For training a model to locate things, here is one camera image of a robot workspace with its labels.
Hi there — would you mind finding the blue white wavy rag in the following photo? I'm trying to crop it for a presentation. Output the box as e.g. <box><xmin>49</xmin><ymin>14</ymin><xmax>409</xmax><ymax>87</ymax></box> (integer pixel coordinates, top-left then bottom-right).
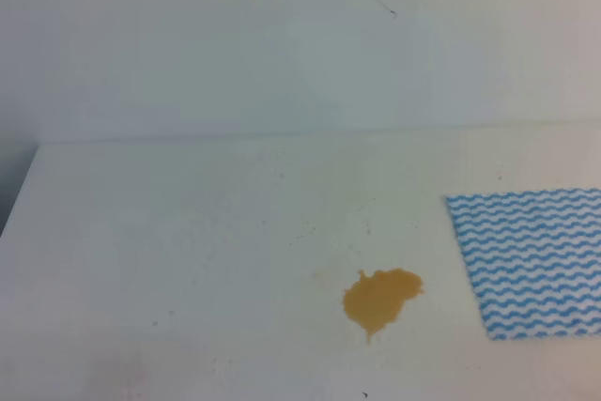
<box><xmin>446</xmin><ymin>188</ymin><xmax>600</xmax><ymax>340</ymax></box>

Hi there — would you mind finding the brown coffee stain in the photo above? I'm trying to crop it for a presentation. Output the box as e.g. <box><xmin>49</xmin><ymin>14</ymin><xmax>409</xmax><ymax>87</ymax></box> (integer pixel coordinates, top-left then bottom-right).
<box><xmin>342</xmin><ymin>268</ymin><xmax>424</xmax><ymax>344</ymax></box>

